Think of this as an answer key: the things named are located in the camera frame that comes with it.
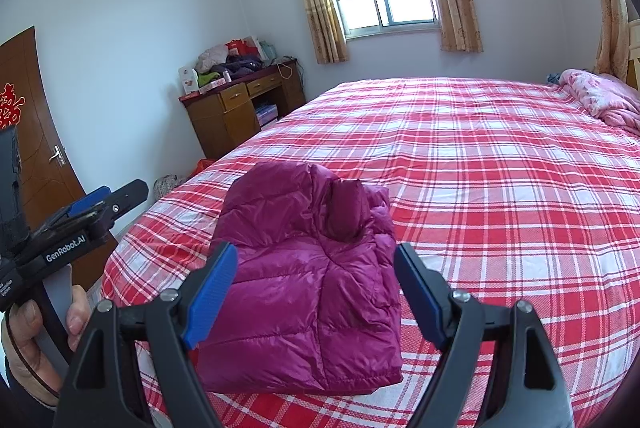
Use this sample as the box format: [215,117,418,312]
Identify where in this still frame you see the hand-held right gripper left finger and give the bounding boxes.
[52,242,238,428]

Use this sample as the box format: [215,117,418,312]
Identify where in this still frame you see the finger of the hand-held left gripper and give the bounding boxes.
[94,179,149,229]
[34,186,111,237]

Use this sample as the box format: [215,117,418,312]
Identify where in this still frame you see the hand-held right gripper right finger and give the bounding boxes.
[394,243,573,428]

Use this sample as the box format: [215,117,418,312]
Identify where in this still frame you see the purple puffer jacket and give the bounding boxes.
[192,161,405,395]

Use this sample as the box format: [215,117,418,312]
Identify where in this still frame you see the pale clothes pile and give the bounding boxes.
[195,46,230,73]

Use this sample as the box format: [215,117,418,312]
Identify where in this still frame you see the dark purple clothes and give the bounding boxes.
[215,58,263,81]

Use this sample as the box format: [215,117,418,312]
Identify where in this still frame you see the person's left hand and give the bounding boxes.
[0,284,92,406]

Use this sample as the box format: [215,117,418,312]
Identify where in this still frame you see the grey patterned bag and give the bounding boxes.
[152,174,188,201]

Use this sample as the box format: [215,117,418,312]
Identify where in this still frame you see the brown wooden door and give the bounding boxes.
[0,26,118,293]

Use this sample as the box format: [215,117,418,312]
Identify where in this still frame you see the bed with red plaid sheet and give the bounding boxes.
[100,76,640,428]

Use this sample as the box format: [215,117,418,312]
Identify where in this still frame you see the wooden desk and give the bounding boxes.
[179,60,307,161]

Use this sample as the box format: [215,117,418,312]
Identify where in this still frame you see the red door decoration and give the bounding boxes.
[0,82,23,131]

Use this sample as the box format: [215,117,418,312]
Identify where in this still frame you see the white printed box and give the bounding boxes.
[179,65,198,96]

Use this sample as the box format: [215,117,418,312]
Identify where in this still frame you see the stack of boxes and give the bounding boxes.
[255,104,279,127]

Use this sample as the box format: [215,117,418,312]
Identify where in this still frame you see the red gift bag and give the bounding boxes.
[224,38,261,58]

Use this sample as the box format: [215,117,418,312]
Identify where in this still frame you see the pink floral quilt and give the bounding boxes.
[559,68,640,132]

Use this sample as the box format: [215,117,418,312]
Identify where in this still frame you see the wooden headboard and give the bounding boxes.
[625,20,640,89]

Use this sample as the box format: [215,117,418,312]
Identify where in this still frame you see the beige side curtain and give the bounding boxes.
[586,0,632,83]

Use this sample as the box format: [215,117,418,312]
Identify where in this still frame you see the thin brown cable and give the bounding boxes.
[6,312,62,400]

